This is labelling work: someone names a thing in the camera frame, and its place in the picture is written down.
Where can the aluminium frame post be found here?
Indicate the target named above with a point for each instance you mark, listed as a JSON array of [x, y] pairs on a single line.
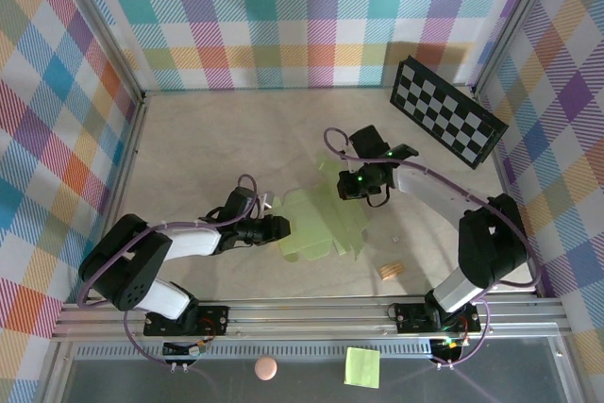
[[512, 21], [103, 21]]

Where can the slotted metal strip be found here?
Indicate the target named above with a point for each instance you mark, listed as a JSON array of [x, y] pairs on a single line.
[[307, 351]]

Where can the green sticky note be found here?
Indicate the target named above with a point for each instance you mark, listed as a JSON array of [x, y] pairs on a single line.
[[362, 367]]

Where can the aluminium side rail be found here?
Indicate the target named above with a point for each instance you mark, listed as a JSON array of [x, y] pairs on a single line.
[[131, 150], [504, 176]]

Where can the pink round disc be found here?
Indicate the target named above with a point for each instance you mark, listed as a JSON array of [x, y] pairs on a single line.
[[265, 368]]

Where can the plaid backdrop cloth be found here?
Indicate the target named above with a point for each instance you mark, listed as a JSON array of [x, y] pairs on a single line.
[[47, 139], [283, 21], [566, 139]]

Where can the small wooden piece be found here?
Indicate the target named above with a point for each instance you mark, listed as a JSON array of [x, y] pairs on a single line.
[[390, 271]]

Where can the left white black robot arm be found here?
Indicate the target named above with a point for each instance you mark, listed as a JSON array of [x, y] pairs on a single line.
[[127, 271]]

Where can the aluminium frame rail wide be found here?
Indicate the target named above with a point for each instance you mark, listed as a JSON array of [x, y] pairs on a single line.
[[307, 318]]

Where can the black white checkerboard panel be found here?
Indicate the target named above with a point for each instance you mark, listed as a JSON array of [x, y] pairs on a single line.
[[443, 110]]

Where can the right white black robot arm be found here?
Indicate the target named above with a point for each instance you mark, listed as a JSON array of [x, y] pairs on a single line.
[[491, 252]]

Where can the dark glossy panel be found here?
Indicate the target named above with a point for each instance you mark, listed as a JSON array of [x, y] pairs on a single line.
[[118, 384]]

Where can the light green paper box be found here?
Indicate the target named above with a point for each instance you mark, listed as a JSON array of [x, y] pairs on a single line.
[[307, 228]]

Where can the small circuit board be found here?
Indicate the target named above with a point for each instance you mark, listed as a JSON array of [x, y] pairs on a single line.
[[181, 349], [448, 346]]

